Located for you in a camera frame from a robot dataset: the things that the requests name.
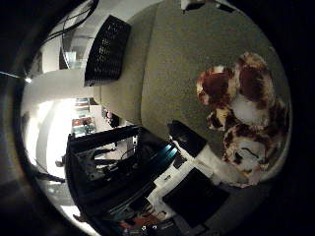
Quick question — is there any brown spotted giraffe plush toy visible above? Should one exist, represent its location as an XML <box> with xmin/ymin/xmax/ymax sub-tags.
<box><xmin>196</xmin><ymin>51</ymin><xmax>291</xmax><ymax>189</ymax></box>

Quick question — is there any black mesh basket container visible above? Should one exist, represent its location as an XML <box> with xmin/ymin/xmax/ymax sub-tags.
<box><xmin>84</xmin><ymin>14</ymin><xmax>133</xmax><ymax>88</ymax></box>

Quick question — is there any black cable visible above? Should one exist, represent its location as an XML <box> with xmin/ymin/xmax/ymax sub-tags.
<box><xmin>42</xmin><ymin>0</ymin><xmax>100</xmax><ymax>45</ymax></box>

